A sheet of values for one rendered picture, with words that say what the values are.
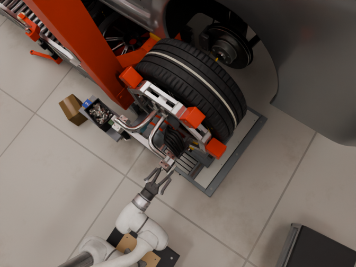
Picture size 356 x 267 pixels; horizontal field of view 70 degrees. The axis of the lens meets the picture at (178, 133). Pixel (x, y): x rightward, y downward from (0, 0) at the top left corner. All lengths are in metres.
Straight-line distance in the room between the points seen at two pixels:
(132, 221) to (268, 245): 1.21
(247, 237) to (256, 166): 0.56
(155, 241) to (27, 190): 1.68
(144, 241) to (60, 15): 1.09
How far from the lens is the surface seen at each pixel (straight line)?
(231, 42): 1.56
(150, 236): 1.38
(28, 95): 3.14
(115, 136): 1.97
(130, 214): 1.38
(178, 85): 1.17
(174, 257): 1.94
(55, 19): 1.23
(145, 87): 1.27
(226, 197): 2.20
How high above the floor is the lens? 2.19
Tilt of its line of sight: 71 degrees down
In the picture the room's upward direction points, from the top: 24 degrees counter-clockwise
